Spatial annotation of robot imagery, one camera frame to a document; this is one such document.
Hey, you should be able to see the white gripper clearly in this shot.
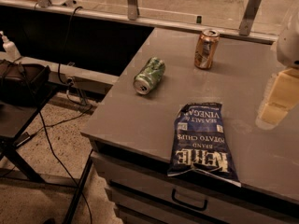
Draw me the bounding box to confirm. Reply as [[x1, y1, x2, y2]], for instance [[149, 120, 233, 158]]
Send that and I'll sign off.
[[255, 9, 299, 130]]

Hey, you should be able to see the black drawer handle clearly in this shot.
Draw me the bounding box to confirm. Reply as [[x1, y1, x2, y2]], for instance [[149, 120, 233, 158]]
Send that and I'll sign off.
[[170, 188, 208, 212]]

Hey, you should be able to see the black bag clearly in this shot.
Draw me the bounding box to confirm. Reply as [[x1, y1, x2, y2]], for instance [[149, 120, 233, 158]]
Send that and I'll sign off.
[[0, 60, 50, 106]]

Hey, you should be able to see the grey drawer cabinet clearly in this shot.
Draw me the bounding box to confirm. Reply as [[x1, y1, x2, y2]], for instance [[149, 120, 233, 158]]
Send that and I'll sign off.
[[83, 29, 299, 224]]

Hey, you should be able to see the black side table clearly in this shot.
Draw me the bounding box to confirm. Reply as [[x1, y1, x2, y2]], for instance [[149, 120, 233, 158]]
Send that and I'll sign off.
[[0, 83, 58, 183]]

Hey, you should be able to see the white spray bottle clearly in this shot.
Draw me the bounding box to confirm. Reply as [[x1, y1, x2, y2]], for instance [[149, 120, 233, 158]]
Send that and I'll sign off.
[[0, 31, 21, 61]]

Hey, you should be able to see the orange soda can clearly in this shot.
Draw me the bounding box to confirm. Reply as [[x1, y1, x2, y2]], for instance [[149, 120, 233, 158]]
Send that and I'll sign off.
[[194, 29, 220, 69]]

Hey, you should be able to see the green soda can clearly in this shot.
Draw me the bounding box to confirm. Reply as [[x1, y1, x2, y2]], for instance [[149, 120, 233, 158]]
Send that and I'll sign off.
[[133, 57, 165, 95]]

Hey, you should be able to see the black floor cable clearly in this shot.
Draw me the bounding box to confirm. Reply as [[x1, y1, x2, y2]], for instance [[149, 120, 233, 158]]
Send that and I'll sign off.
[[37, 103, 94, 224]]

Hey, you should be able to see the right metal bracket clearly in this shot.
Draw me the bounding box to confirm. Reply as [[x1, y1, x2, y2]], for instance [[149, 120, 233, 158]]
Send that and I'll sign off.
[[239, 0, 262, 36]]

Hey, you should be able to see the middle metal bracket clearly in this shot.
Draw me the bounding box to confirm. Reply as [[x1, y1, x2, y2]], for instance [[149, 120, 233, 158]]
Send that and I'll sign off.
[[127, 0, 139, 21]]

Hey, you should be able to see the blue chip bag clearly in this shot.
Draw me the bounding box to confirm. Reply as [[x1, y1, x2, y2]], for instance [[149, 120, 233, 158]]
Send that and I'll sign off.
[[167, 103, 241, 187]]

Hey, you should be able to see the black hanging cable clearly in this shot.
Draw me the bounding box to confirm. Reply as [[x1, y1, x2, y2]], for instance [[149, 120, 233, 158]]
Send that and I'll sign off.
[[56, 6, 84, 86]]

